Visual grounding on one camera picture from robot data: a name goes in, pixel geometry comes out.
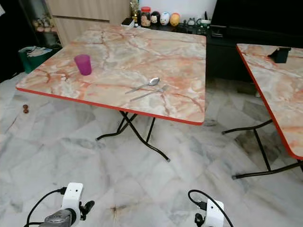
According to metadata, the silver metal fork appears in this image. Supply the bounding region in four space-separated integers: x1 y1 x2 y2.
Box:
129 84 170 102

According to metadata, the purple plastic cup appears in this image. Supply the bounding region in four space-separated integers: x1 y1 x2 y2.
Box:
74 54 92 77

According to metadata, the silver metal spoon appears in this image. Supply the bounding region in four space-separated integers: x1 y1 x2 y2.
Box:
125 77 160 95

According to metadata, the marble top folding table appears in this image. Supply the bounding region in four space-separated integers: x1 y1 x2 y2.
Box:
16 24 207 163
222 43 303 181

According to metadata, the green waste bin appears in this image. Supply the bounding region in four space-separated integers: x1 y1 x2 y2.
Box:
18 44 62 75

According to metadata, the small black stand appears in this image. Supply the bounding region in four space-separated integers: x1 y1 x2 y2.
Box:
267 46 292 64

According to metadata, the light wooden cabinet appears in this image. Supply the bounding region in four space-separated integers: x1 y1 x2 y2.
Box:
45 0 132 47

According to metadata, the black shelf with toys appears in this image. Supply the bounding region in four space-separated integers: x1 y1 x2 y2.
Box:
24 0 61 46

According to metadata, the green and white mug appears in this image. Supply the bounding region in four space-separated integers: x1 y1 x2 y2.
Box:
198 18 212 28

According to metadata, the red lidded snack jar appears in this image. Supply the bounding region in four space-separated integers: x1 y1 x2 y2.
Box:
140 6 152 27

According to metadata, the black round figurine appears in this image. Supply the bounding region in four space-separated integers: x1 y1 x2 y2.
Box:
151 11 161 26

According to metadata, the yellow round figurine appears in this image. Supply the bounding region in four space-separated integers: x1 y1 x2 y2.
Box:
169 12 181 27

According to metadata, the gold trophy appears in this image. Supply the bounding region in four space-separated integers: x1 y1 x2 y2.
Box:
129 0 140 24

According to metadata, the white round figurine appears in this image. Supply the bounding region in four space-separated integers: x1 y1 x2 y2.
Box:
160 11 171 26

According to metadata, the black television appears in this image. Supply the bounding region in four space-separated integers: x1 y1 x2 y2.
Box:
210 0 303 35

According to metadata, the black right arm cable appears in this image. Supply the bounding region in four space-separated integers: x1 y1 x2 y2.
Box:
187 189 235 227

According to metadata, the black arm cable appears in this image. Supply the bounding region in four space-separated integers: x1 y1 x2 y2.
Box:
24 187 69 227
187 189 235 227

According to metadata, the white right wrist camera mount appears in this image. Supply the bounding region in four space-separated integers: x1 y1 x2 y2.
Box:
205 199 225 227

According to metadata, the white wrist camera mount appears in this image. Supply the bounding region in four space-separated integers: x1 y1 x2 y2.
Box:
205 199 225 227
66 182 91 212

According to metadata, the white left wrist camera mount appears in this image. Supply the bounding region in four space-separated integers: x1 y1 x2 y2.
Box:
66 182 91 212

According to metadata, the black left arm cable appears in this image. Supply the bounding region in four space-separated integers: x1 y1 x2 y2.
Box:
24 187 69 227

